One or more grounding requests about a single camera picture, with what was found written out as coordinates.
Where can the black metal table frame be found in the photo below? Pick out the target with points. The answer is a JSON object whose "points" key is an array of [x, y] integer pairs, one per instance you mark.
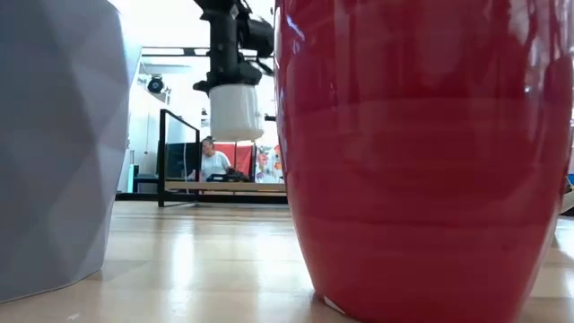
{"points": [[134, 196]]}

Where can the red banner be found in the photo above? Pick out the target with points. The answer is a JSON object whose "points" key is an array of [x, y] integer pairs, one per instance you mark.
{"points": [[244, 157]]}

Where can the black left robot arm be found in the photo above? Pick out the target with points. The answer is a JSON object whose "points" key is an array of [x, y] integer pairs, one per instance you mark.
{"points": [[220, 6]]}

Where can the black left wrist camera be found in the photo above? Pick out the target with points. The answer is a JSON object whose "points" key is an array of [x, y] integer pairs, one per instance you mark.
{"points": [[259, 36]]}

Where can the teal container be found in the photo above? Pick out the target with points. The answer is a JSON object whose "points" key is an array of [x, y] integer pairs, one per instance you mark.
{"points": [[133, 178]]}

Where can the person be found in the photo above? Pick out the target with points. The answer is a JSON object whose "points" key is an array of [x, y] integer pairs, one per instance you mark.
{"points": [[213, 163]]}

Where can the grey-blue faceted mug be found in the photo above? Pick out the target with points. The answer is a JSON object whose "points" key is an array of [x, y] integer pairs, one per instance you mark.
{"points": [[54, 157]]}

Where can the white mug black text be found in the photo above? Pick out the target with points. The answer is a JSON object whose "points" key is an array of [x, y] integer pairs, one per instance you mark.
{"points": [[235, 114]]}

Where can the black monitor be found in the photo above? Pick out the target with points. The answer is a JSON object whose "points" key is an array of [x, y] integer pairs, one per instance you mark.
{"points": [[179, 160]]}

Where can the wooden shelf black metal frame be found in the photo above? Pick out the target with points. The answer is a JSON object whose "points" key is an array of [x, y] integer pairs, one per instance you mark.
{"points": [[224, 186]]}

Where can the black ceiling spotlight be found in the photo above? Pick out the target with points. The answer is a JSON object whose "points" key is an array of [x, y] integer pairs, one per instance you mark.
{"points": [[155, 84]]}

